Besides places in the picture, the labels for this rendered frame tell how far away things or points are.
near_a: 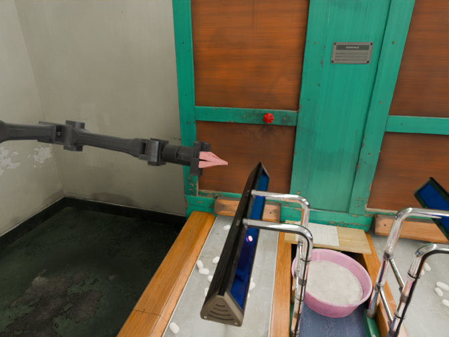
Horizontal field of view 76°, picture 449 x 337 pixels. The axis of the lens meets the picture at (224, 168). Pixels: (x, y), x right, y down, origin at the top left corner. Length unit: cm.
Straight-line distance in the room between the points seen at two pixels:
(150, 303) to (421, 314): 85
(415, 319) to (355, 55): 87
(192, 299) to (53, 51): 225
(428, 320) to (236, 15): 118
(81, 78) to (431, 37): 227
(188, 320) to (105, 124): 193
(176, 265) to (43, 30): 219
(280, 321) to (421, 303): 48
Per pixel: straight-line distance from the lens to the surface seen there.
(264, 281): 110
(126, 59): 236
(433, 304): 123
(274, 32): 115
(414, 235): 139
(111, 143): 102
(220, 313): 58
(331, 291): 112
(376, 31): 117
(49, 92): 290
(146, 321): 98
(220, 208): 131
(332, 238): 129
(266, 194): 83
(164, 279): 108
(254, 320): 99
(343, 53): 116
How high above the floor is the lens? 152
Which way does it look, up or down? 24 degrees down
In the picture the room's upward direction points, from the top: straight up
